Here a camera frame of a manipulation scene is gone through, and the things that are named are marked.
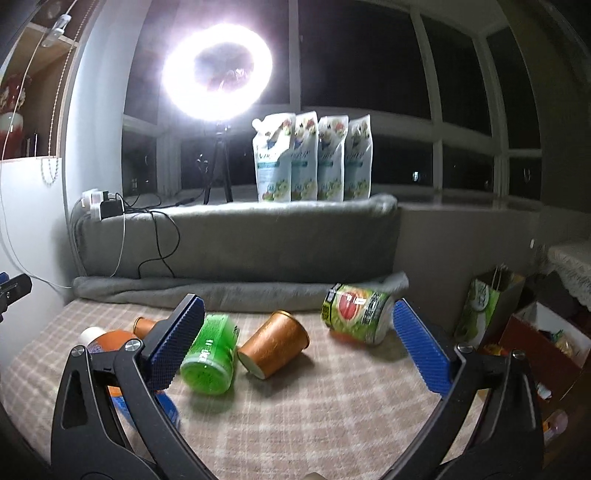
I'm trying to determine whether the orange blue Arctic Ocean can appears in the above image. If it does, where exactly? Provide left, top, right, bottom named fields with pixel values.
left=78, top=325, right=182, bottom=428

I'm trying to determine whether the orange cup lying left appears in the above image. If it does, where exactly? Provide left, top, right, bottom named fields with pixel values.
left=132, top=316, right=159, bottom=340

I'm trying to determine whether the green tea cup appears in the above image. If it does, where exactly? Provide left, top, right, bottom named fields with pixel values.
left=179, top=314, right=239, bottom=396

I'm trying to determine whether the grapefruit label green cup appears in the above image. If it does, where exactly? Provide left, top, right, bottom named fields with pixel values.
left=321, top=284, right=394, bottom=345

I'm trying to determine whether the orange cup white base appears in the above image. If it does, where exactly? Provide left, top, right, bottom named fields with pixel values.
left=238, top=310, right=310, bottom=380

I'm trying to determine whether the red cardboard box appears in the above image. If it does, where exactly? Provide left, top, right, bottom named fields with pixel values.
left=499, top=302, right=590, bottom=404

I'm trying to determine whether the white power strip with plugs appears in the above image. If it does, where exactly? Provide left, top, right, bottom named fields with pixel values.
left=81, top=188, right=109, bottom=221

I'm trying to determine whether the black power adapter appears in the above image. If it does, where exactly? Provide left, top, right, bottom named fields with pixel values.
left=98, top=192, right=124, bottom=221

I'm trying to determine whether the green paper bag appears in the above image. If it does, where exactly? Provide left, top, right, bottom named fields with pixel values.
left=454, top=265, right=526, bottom=348

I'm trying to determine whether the plaid tablecloth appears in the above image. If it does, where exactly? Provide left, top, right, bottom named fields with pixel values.
left=1, top=300, right=439, bottom=479

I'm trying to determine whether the white lace cloth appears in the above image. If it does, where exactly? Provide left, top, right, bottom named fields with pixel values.
left=547, top=240, right=591, bottom=309

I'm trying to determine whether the red white vase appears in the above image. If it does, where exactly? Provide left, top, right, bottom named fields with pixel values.
left=1, top=73, right=31, bottom=159

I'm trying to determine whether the grey blanket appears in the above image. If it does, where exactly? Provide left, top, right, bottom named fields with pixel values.
left=73, top=194, right=409, bottom=313

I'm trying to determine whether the black tripod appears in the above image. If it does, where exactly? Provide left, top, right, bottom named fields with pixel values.
left=201, top=123, right=233, bottom=205

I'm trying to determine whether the white bead chain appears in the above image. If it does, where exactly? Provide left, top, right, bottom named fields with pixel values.
left=40, top=0, right=100, bottom=186

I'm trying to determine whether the black cable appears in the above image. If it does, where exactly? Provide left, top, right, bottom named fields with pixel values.
left=117, top=191, right=206, bottom=280

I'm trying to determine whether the thin white wall cable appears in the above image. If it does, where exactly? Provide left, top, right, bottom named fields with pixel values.
left=0, top=0, right=80, bottom=291

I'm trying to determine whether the ring light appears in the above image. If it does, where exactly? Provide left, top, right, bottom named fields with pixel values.
left=161, top=23, right=273, bottom=123

